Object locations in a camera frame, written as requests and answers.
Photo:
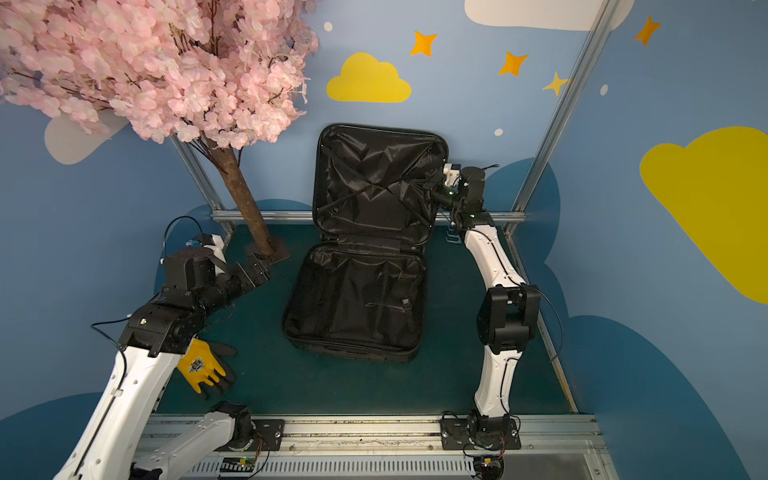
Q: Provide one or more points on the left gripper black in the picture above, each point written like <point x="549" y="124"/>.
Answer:
<point x="250" y="274"/>

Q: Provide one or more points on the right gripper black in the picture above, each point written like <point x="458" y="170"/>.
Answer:
<point x="438" y="196"/>

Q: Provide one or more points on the black ribbed hard-shell suitcase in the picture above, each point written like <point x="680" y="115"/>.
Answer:
<point x="361" y="291"/>

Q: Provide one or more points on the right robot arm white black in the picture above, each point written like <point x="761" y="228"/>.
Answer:
<point x="508" y="316"/>

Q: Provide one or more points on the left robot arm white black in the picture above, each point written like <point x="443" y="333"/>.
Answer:
<point x="157" y="337"/>

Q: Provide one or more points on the yellow black work glove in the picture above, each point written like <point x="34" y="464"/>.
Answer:
<point x="205" y="368"/>

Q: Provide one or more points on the small green circuit board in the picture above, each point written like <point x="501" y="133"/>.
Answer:
<point x="238" y="465"/>

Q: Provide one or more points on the pink blossom artificial tree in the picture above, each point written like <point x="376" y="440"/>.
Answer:
<point x="218" y="75"/>

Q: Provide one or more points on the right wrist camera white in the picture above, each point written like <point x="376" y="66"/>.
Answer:
<point x="452" y="174"/>

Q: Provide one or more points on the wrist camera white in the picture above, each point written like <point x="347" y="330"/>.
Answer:
<point x="452" y="174"/>
<point x="215" y="243"/>

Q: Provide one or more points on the blue garden fork wooden handle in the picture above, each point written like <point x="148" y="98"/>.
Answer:
<point x="452" y="237"/>

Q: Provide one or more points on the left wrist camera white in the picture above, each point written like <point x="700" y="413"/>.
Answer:
<point x="215" y="243"/>

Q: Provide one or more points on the aluminium frame rail back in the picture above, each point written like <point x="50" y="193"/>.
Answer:
<point x="305" y="217"/>

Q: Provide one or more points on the aluminium frame post left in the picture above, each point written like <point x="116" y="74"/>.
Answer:
<point x="195" y="167"/>

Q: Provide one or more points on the aluminium frame post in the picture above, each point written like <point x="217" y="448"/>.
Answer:
<point x="195" y="167"/>
<point x="584" y="65"/>

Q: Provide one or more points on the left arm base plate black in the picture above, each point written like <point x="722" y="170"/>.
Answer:
<point x="256" y="435"/>

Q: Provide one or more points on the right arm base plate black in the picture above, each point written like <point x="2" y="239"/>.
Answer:
<point x="480" y="432"/>

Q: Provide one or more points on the aluminium frame post right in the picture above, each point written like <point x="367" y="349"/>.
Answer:
<point x="584" y="65"/>

